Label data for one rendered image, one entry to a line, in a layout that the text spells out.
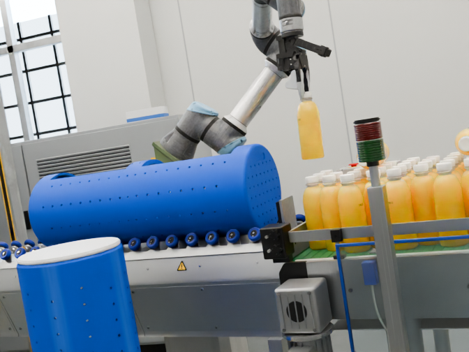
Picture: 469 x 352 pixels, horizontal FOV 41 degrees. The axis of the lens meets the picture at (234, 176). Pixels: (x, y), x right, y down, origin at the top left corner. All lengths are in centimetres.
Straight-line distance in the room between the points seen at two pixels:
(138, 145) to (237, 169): 194
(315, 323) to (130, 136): 239
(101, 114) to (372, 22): 215
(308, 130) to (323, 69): 277
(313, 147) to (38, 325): 96
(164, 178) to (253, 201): 31
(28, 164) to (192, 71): 156
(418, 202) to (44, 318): 102
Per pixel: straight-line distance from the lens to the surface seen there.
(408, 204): 171
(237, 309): 201
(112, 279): 170
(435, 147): 470
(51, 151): 407
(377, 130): 148
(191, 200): 195
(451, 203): 168
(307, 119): 199
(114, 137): 385
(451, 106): 470
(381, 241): 151
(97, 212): 217
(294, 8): 204
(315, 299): 162
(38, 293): 170
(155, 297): 213
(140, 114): 394
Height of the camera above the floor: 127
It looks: 4 degrees down
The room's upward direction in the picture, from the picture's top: 9 degrees counter-clockwise
